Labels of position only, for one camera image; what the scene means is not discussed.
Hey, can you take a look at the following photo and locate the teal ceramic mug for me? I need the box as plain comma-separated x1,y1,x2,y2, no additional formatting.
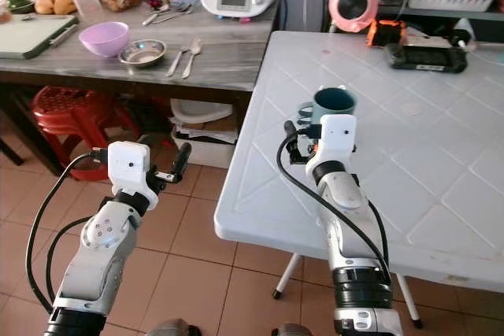
297,87,358,129

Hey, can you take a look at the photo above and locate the white storage box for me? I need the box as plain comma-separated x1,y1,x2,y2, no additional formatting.
169,98,239,170

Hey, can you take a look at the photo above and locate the small steel bowl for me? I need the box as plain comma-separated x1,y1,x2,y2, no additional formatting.
119,39,169,68

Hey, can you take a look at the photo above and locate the red plastic stool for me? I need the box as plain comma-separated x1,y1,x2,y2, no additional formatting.
31,86,120,178

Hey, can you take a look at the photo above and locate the metal fork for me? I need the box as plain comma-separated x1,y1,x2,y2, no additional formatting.
180,37,204,80

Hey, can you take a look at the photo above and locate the grey wood-grain counter table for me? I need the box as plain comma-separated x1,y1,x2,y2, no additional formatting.
0,0,278,178

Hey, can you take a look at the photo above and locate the large purple plastic bowl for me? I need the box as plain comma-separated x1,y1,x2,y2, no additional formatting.
80,21,132,59

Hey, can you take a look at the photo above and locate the white plastic folding table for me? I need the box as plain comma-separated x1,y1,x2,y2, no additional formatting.
213,31,504,329

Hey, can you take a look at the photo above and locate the orange and black device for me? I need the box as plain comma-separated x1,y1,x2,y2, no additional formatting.
365,20,407,48

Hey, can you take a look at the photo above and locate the pink round appliance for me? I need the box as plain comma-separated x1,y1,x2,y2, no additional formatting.
328,0,380,35

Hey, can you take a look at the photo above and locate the black handheld controller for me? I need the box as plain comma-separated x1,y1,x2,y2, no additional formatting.
384,40,470,75

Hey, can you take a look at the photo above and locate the grey robot left leg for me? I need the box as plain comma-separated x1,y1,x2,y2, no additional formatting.
145,318,202,336

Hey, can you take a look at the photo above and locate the grey robot leg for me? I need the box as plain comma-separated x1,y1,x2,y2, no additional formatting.
271,322,317,336
145,318,202,336

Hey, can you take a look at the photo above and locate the green cutting board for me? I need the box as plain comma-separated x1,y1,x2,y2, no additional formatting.
0,13,79,61

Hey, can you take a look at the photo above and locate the brown bread roll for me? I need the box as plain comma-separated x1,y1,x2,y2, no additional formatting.
33,0,55,16
54,0,79,16

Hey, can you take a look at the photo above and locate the grey robot right leg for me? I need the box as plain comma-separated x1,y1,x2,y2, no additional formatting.
271,322,317,336

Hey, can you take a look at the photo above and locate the bowl of green vegetables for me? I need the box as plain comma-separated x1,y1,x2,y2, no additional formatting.
6,0,37,15

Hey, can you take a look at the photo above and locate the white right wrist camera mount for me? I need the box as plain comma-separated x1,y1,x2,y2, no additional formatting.
305,113,358,181

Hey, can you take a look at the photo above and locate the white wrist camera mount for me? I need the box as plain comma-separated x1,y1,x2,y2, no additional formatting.
106,141,155,211
305,113,358,181

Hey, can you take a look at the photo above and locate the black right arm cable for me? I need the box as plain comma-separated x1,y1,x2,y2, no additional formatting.
276,133,392,275

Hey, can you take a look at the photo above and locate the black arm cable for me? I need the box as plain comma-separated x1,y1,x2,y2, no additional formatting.
276,133,392,275
45,216,97,299
24,149,109,315

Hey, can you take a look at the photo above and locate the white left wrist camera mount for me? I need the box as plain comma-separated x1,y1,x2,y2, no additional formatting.
106,141,155,211

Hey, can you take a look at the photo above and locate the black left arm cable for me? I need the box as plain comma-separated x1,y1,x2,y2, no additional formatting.
24,149,109,315
45,216,97,299

